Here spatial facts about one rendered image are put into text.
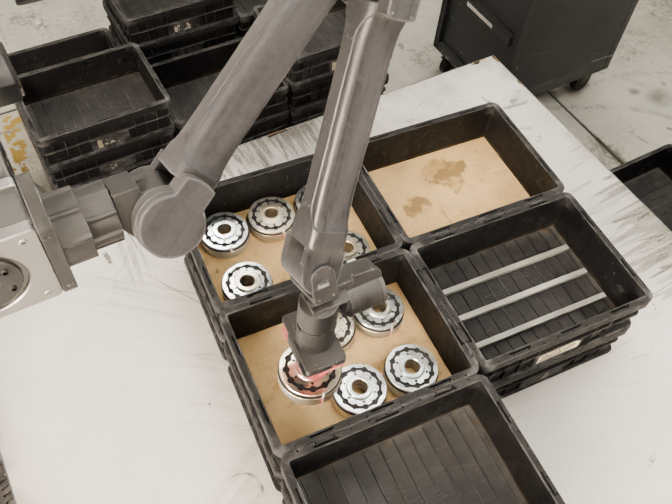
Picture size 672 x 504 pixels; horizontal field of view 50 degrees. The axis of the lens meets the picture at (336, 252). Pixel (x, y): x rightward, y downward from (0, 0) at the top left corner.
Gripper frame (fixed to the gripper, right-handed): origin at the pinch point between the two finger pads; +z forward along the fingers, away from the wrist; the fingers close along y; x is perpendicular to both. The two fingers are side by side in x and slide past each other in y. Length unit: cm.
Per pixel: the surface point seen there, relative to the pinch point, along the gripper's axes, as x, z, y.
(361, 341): -16.9, 21.9, 10.3
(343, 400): -7.6, 19.1, -0.7
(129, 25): -5, 50, 155
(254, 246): -5.3, 22.8, 40.0
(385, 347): -20.7, 21.7, 7.3
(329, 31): -70, 57, 141
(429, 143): -53, 18, 51
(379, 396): -14.1, 18.8, -2.6
